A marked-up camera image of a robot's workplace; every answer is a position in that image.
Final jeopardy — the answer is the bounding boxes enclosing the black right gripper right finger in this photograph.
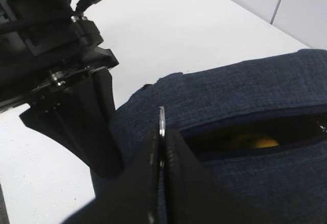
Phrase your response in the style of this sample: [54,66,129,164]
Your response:
[164,129,258,223]

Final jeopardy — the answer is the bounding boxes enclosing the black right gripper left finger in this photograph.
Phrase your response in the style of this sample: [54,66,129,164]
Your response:
[65,130,160,223]

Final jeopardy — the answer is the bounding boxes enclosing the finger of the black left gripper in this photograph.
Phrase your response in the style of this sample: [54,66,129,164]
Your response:
[19,68,124,177]

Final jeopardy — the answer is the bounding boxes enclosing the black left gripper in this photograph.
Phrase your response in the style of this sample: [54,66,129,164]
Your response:
[1,0,118,109]

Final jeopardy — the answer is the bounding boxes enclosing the silver zipper pull ring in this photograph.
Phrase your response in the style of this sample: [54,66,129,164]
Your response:
[158,106,167,168]

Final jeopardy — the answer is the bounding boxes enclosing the yellow squash toy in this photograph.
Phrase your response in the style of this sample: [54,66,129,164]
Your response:
[229,132,279,150]

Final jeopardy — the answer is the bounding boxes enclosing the dark blue insulated lunch bag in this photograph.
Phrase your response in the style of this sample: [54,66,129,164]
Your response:
[91,48,327,224]

